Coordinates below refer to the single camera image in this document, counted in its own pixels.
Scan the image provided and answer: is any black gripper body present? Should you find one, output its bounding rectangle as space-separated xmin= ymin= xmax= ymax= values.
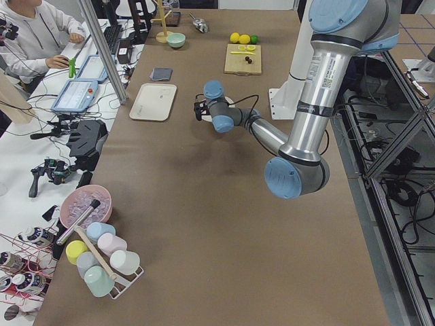
xmin=194 ymin=94 xmax=210 ymax=120

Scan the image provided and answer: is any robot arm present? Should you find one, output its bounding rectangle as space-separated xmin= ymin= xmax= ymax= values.
xmin=194 ymin=1 xmax=402 ymax=199

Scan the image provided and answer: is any cream rabbit tray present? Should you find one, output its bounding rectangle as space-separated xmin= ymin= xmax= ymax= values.
xmin=129 ymin=83 xmax=177 ymax=122

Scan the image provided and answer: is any cream round plate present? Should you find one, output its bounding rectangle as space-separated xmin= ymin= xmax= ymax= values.
xmin=225 ymin=96 xmax=235 ymax=107

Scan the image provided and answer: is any grey folded cloth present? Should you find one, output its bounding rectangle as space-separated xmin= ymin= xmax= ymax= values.
xmin=150 ymin=67 xmax=173 ymax=82

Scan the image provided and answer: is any bamboo cutting board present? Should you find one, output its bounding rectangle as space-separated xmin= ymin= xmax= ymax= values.
xmin=224 ymin=43 xmax=262 ymax=75

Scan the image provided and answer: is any yellow plastic knife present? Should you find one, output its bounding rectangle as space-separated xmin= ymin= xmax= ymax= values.
xmin=230 ymin=51 xmax=256 ymax=55

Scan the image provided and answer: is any mint green bowl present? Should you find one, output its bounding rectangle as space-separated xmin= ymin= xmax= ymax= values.
xmin=167 ymin=33 xmax=186 ymax=49

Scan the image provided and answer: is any yellow lemon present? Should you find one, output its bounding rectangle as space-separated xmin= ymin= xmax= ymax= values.
xmin=239 ymin=34 xmax=251 ymax=45
xmin=230 ymin=33 xmax=240 ymax=43

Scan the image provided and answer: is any wooden cup tree stand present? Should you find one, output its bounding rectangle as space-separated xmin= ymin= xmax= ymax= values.
xmin=151 ymin=0 xmax=173 ymax=43

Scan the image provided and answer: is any steel scoop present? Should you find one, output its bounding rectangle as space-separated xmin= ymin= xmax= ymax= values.
xmin=190 ymin=12 xmax=209 ymax=33

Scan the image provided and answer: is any green lime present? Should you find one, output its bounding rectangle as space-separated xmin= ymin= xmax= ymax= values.
xmin=250 ymin=35 xmax=259 ymax=44

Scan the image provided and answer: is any blue teach pendant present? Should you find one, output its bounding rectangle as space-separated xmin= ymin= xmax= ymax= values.
xmin=77 ymin=54 xmax=108 ymax=83
xmin=51 ymin=79 xmax=99 ymax=113

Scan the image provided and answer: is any black keyboard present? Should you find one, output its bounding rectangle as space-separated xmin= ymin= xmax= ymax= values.
xmin=103 ymin=24 xmax=122 ymax=54

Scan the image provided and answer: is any green marker stand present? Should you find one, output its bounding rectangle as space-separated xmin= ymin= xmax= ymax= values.
xmin=69 ymin=58 xmax=76 ymax=78

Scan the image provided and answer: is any steel muddler in bowl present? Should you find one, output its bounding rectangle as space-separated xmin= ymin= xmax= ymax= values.
xmin=56 ymin=199 xmax=101 ymax=246

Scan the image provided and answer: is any pink bowl with ice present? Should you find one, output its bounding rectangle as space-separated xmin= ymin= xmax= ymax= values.
xmin=60 ymin=185 xmax=112 ymax=228

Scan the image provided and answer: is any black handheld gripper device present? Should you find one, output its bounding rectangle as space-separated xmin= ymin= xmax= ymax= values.
xmin=29 ymin=158 xmax=73 ymax=198

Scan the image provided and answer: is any light blue cup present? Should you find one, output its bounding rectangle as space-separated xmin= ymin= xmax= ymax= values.
xmin=86 ymin=222 xmax=116 ymax=244

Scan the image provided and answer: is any pink cup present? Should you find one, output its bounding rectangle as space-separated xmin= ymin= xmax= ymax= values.
xmin=97 ymin=232 xmax=127 ymax=257

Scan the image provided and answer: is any white cup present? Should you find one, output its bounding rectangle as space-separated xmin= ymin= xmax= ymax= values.
xmin=109 ymin=250 xmax=140 ymax=275

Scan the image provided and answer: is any person in white hoodie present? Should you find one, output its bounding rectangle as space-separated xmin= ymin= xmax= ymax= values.
xmin=1 ymin=1 xmax=86 ymax=84

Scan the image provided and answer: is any white cup rack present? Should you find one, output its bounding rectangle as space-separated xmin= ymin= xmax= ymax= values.
xmin=109 ymin=266 xmax=145 ymax=300

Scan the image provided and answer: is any yellow cup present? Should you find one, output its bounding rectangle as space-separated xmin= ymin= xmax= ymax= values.
xmin=65 ymin=240 xmax=89 ymax=265

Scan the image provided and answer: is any wooden pestle stick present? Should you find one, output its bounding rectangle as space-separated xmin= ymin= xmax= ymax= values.
xmin=74 ymin=226 xmax=117 ymax=280

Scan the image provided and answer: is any grey cup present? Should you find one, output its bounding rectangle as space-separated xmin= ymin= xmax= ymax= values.
xmin=76 ymin=251 xmax=100 ymax=279

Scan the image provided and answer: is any mint cup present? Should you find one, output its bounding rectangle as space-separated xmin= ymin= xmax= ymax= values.
xmin=84 ymin=266 xmax=115 ymax=297

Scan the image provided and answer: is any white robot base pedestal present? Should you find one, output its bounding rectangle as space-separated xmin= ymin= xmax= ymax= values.
xmin=268 ymin=40 xmax=309 ymax=122

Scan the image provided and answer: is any aluminium frame post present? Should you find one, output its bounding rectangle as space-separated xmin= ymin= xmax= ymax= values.
xmin=77 ymin=0 xmax=127 ymax=105

